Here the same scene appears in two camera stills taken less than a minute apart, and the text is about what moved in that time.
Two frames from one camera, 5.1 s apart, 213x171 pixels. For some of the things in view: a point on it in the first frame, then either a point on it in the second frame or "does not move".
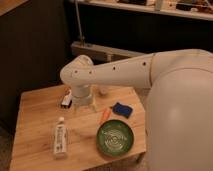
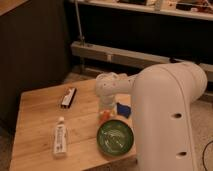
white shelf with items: [194, 9] does not move
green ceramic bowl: [115, 138] does not move
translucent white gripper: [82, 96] -> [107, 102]
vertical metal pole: [78, 17] does not move
